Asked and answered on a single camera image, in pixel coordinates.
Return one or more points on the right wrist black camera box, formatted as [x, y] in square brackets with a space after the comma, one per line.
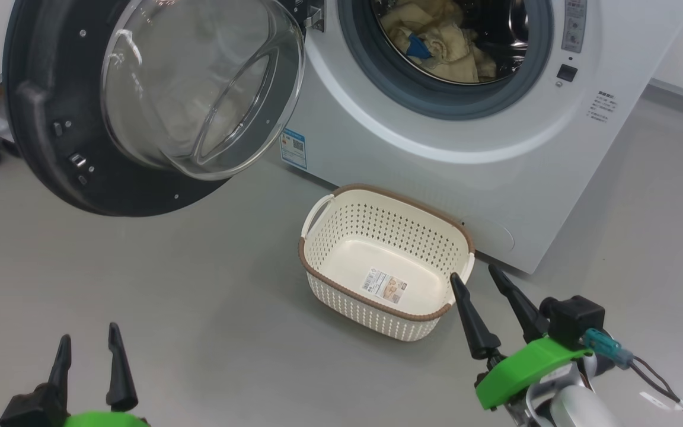
[575, 317]

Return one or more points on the basket bottom product sticker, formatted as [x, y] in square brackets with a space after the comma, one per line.
[384, 286]

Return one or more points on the white front-load washing machine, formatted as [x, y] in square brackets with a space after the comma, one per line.
[436, 166]

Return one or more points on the cream garment with bear print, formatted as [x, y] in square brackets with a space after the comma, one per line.
[454, 59]

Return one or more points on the right wrist teal connector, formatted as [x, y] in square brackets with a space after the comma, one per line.
[608, 349]

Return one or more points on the blue energy label sticker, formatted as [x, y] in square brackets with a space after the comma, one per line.
[294, 148]

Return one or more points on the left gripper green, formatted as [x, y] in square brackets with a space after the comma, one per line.
[104, 420]

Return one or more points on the cream perforated laundry basket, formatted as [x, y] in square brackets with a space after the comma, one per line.
[377, 317]

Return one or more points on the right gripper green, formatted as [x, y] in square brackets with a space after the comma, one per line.
[525, 367]

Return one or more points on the washing machine door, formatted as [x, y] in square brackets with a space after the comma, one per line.
[45, 118]

